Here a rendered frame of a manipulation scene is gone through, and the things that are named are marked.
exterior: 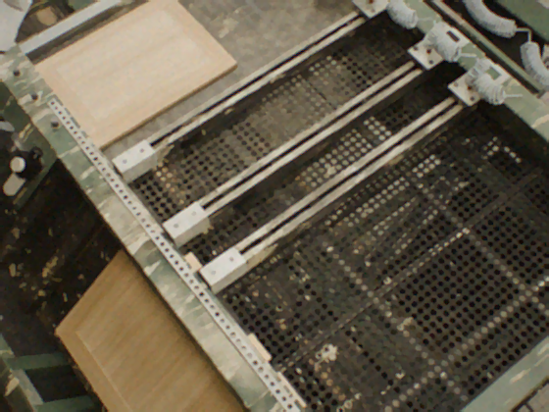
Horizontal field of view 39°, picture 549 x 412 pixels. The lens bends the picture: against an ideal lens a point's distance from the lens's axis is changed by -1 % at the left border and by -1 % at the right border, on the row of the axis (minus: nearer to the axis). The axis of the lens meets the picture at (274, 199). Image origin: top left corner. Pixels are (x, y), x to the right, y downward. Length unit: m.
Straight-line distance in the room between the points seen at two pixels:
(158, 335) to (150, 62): 0.93
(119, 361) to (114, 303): 0.19
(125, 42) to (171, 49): 0.17
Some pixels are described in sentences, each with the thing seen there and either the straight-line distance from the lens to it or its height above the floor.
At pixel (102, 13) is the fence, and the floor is 1.16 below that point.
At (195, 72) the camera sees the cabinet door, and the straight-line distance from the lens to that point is 2.72.
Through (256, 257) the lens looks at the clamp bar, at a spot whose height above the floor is 1.04.
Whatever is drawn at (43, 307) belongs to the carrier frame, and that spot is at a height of 0.25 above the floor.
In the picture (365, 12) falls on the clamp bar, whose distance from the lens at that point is 2.76.
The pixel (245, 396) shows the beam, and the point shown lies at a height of 0.82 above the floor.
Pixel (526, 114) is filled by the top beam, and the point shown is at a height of 1.85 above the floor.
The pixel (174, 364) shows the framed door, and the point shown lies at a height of 0.56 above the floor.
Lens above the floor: 1.81
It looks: 16 degrees down
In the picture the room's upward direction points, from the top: 41 degrees clockwise
